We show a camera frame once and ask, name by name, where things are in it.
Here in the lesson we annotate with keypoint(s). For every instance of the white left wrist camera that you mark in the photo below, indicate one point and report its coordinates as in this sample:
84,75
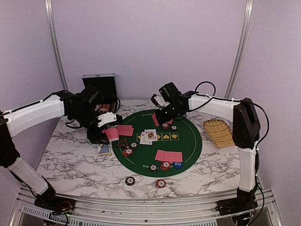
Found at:
106,118

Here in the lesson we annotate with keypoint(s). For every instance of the aluminium frame post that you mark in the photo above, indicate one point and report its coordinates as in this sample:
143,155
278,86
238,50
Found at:
55,44
241,47

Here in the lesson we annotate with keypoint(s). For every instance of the black orange 100 chip stack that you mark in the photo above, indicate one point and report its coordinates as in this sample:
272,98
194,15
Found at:
130,181

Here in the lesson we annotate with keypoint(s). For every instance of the round green poker mat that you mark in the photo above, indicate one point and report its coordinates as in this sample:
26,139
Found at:
185,139

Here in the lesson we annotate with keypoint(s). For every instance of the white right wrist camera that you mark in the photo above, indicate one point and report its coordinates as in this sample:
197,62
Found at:
158,101

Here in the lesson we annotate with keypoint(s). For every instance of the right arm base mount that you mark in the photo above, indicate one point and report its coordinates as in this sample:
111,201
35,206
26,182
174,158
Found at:
234,205

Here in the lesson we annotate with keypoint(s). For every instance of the front aluminium rail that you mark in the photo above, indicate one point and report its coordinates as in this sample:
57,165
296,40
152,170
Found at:
184,211

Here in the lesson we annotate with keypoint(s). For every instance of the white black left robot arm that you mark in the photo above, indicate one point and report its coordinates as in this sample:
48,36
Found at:
78,107

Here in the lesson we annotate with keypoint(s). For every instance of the aluminium poker chip case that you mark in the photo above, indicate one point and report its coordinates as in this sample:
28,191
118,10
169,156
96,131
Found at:
106,84

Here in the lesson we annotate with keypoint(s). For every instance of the blue gold card box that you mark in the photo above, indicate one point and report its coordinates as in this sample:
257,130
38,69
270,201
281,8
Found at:
103,150

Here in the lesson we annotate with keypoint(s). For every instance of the right aluminium frame post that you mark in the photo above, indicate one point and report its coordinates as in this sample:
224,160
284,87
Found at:
241,47

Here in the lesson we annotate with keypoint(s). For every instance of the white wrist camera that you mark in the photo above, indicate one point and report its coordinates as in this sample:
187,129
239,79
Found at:
158,101
106,118

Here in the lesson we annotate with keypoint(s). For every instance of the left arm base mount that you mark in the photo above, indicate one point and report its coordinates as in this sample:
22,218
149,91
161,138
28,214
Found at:
57,204

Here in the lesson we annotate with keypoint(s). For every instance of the red beige 5 chip stack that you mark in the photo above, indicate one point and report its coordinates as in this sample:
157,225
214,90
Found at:
160,183

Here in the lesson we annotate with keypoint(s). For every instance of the woven bamboo tray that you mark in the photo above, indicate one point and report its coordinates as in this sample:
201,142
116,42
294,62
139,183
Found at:
219,132

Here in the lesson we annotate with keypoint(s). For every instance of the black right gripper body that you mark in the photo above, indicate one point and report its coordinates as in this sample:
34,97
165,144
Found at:
170,114

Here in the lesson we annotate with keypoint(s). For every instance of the face up community card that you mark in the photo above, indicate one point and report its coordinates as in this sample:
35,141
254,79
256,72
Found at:
150,136
143,139

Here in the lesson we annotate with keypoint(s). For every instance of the left aluminium frame post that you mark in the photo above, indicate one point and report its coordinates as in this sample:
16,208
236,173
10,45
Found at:
55,44

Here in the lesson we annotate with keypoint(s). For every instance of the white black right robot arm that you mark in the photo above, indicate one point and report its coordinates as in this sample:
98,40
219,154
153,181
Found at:
245,128

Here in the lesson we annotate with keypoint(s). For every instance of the blue small blind button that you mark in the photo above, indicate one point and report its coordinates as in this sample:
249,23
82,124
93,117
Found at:
177,165

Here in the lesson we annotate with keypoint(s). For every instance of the red playing card deck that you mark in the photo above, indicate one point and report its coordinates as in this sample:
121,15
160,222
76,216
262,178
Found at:
111,133

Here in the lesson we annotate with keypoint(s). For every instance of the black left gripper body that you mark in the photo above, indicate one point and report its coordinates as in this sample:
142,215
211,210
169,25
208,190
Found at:
94,136

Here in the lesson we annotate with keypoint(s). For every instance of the black red triangular dealer button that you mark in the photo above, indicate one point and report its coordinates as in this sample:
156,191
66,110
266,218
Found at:
123,143

